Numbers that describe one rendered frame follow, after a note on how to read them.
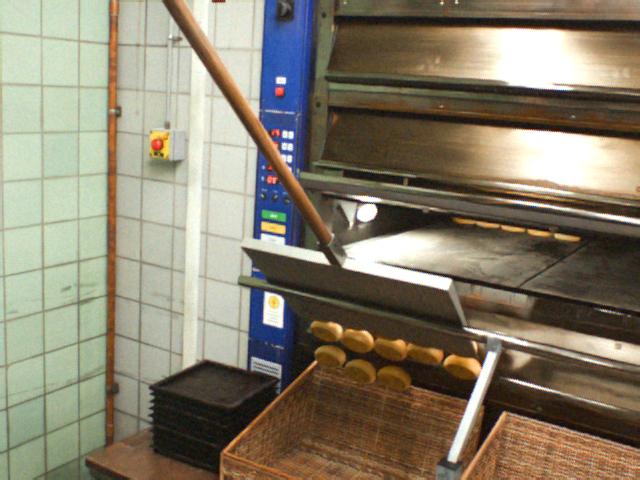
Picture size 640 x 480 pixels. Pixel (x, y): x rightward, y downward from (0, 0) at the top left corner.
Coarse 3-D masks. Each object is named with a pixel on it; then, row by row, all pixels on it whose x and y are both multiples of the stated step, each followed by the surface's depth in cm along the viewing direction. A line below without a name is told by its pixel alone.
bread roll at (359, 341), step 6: (348, 330) 214; (342, 336) 214; (348, 336) 212; (354, 336) 211; (360, 336) 211; (366, 336) 211; (348, 342) 213; (354, 342) 212; (360, 342) 211; (366, 342) 210; (372, 342) 211; (348, 348) 215; (354, 348) 214; (360, 348) 212; (366, 348) 211
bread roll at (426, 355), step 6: (408, 348) 203; (414, 348) 201; (420, 348) 200; (426, 348) 199; (432, 348) 199; (408, 354) 203; (414, 354) 202; (420, 354) 201; (426, 354) 199; (432, 354) 198; (438, 354) 199; (420, 360) 203; (426, 360) 201; (432, 360) 200; (438, 360) 199
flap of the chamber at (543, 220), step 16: (336, 192) 210; (352, 192) 207; (368, 192) 205; (384, 192) 203; (416, 208) 219; (432, 208) 202; (448, 208) 193; (464, 208) 191; (480, 208) 189; (496, 208) 187; (528, 224) 200; (544, 224) 185; (560, 224) 179; (576, 224) 177; (592, 224) 175; (608, 224) 174
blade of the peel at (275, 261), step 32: (256, 256) 189; (288, 256) 181; (320, 256) 177; (320, 288) 190; (352, 288) 181; (384, 288) 174; (416, 288) 166; (448, 288) 161; (352, 320) 201; (384, 320) 192; (448, 320) 174
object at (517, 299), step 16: (352, 256) 233; (432, 272) 219; (464, 288) 210; (480, 288) 207; (496, 288) 206; (512, 288) 207; (512, 304) 203; (528, 304) 201; (544, 304) 199; (560, 304) 196; (576, 304) 195; (592, 304) 196; (592, 320) 193; (608, 320) 190; (624, 320) 188
